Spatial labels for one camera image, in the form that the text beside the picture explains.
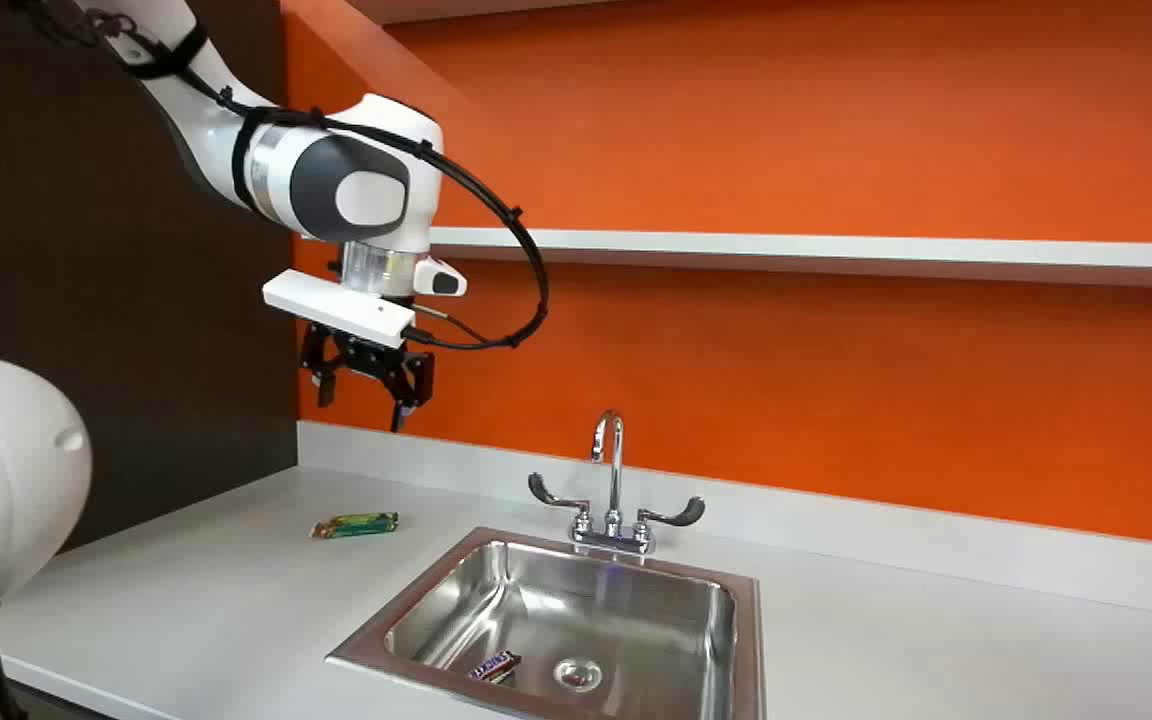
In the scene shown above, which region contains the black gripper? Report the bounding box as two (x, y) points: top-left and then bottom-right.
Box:
(299, 318), (438, 438)

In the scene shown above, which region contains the brown Snickers bar pack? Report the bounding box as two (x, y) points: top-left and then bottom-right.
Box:
(469, 647), (526, 690)

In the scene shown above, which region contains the green snack pack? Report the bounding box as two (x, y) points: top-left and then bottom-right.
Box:
(308, 510), (406, 546)

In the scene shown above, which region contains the stainless steel sink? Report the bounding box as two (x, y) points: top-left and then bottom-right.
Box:
(328, 523), (767, 720)

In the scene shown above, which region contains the round sink drain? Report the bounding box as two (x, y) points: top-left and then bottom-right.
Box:
(550, 652), (607, 695)

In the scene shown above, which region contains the dark wood cabinet panel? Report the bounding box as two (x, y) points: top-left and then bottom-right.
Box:
(0, 0), (306, 551)

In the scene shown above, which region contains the white counter backsplash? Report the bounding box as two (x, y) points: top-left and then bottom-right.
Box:
(293, 420), (1152, 625)

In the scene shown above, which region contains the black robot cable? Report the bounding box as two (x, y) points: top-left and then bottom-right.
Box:
(67, 0), (556, 358)

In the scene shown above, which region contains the chrome faucet with handles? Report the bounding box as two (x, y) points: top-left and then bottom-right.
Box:
(526, 410), (709, 565)

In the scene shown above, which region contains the white wall shelf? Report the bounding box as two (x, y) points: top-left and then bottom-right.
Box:
(428, 223), (1152, 291)

